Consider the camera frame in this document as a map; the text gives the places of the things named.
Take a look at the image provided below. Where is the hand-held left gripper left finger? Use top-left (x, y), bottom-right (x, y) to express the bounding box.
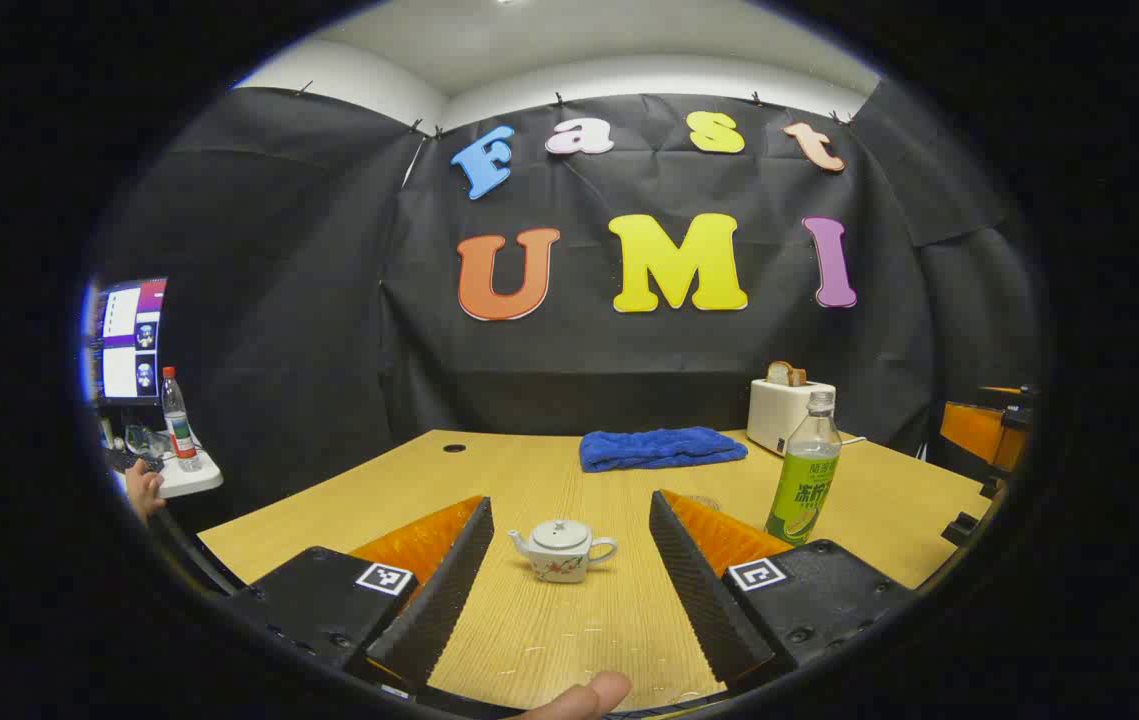
top-left (224, 495), bottom-right (496, 694)

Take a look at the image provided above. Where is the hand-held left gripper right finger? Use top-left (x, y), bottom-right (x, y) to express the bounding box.
top-left (649, 489), bottom-right (915, 692)

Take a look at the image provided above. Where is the white floral teacup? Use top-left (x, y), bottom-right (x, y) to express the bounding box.
top-left (508, 520), bottom-right (619, 585)

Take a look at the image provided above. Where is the white teacup lid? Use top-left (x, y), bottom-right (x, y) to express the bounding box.
top-left (529, 520), bottom-right (591, 553)

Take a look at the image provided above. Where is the green label water bottle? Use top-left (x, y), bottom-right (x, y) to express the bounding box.
top-left (765, 391), bottom-right (843, 547)

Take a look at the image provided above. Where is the red cap plastic bottle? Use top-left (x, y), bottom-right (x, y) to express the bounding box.
top-left (161, 367), bottom-right (204, 474)

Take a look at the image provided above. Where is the blue towel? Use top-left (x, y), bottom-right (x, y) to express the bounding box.
top-left (579, 427), bottom-right (749, 474)

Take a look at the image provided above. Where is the white toaster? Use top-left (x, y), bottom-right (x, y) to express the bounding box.
top-left (747, 378), bottom-right (838, 458)

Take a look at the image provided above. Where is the small white side table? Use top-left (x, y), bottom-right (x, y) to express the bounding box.
top-left (114, 445), bottom-right (225, 500)

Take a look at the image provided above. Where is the black backdrop cloth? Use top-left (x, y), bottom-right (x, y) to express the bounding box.
top-left (94, 85), bottom-right (1042, 533)

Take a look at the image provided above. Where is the clear plastic bag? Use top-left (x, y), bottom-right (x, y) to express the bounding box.
top-left (125, 424), bottom-right (171, 460)

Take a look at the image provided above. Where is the computer monitor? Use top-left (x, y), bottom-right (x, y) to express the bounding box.
top-left (87, 278), bottom-right (169, 407)

